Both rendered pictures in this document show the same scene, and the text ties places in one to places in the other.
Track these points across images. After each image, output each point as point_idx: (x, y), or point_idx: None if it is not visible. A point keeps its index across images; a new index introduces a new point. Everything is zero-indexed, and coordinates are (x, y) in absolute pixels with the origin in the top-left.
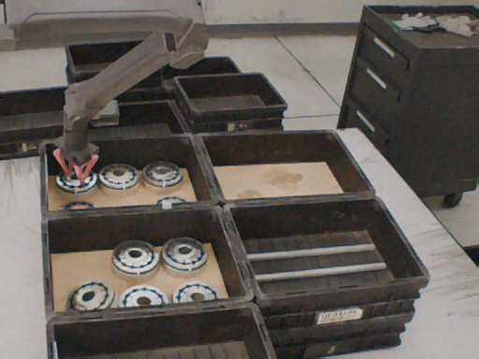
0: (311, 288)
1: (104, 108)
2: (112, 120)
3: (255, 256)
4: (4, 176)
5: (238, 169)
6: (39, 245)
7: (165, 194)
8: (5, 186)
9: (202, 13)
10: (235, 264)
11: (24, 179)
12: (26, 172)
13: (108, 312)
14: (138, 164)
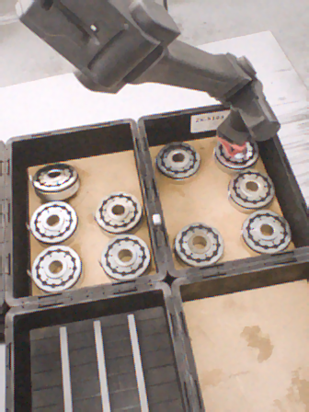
0: (85, 406)
1: (247, 110)
2: (249, 130)
3: (132, 338)
4: (294, 115)
5: None
6: None
7: (240, 241)
8: (279, 119)
9: (30, 4)
10: (62, 291)
11: (293, 132)
12: (306, 131)
13: (5, 180)
14: (284, 208)
